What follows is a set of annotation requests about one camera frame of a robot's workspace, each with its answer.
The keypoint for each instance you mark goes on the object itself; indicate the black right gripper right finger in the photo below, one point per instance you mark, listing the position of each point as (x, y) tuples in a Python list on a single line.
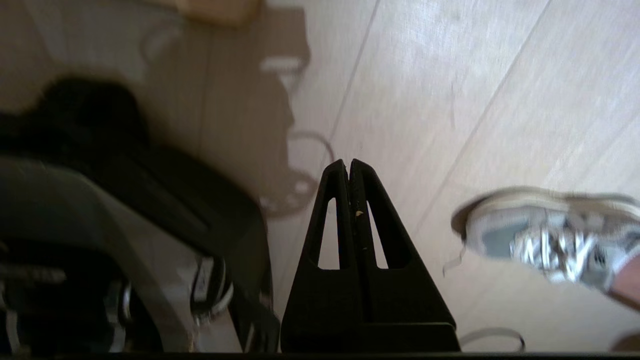
[(410, 300)]

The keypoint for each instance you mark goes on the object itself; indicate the grey black robot base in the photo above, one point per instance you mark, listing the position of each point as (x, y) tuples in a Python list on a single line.
[(125, 225)]

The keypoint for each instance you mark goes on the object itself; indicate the person's bare lower leg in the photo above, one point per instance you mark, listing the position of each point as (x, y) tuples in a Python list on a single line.
[(627, 282)]

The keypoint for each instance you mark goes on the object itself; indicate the grey white worn sneaker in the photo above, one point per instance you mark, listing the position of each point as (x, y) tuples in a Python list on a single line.
[(550, 235)]

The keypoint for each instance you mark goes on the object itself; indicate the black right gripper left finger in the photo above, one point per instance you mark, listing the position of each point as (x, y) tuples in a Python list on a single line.
[(315, 300)]

